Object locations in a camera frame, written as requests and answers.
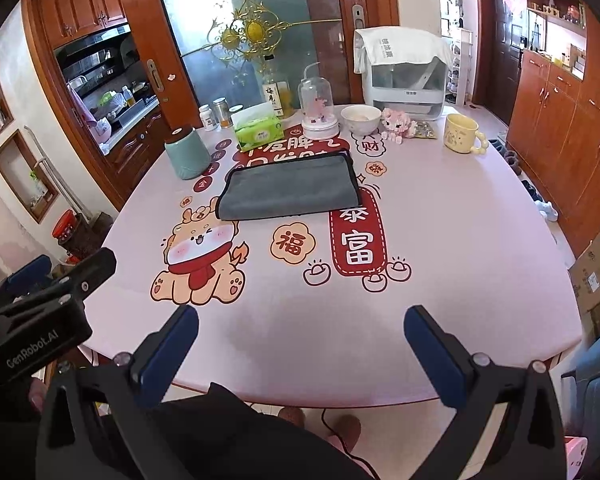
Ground wooden kitchen wall cabinet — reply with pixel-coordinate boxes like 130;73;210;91
32;0;131;41

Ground wooden storage cabinet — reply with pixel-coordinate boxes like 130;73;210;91
507;0;600;257

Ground pink hanging cloth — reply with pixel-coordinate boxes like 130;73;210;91
69;84;111;146

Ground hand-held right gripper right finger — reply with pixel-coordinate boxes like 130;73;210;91
403;304;569;480

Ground blue chair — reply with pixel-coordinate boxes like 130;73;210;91
560;329;600;437

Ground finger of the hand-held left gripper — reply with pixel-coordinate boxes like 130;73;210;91
0;247;118;317
0;254;54;302

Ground black cable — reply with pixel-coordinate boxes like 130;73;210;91
319;407;382;480

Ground person's left hand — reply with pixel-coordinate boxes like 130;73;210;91
28;377;49;412

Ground glass jar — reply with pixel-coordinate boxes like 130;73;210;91
212;97;231;129

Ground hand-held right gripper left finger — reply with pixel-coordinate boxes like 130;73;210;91
35;304;201;480

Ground white shelf rack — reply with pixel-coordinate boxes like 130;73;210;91
447;27;476;106

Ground red bucket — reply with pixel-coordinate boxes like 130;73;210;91
52;209;81;244

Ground gold door ornament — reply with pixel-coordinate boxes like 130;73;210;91
207;0;292;64

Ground glass bottle with white label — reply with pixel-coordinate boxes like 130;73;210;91
260;53;286;117

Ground grey towel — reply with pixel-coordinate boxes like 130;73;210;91
216;151;362;222

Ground glass dome with pink figure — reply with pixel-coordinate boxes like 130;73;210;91
297;62;340;136

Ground white cloth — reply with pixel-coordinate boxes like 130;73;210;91
353;26;454;74

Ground pink printed tablecloth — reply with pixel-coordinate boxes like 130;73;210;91
82;104;584;409

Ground metal ladder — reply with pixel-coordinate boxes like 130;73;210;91
23;125;94;221

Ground green canister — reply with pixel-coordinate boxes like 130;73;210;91
163;125;212;181

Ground white countertop appliance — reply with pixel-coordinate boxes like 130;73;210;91
362;30;449;121

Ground green tissue packet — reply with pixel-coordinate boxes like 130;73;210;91
231;102;284;150

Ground white bowl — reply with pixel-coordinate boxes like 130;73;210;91
340;104;383;136

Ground dark entrance door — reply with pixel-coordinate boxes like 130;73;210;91
482;0;526;126

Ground white and blue slipper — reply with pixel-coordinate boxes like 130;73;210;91
532;199;560;222

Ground pink plush toy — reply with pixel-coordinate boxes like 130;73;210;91
381;108;415;142

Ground person's dark trousers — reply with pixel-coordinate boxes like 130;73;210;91
94;382;332;480

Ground pink furry slipper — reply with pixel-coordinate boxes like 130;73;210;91
324;413;362;449
279;407;306;429

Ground yellow mug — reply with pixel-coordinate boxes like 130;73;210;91
442;113;490;155

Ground large cardboard box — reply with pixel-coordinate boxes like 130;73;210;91
568;226;600;314

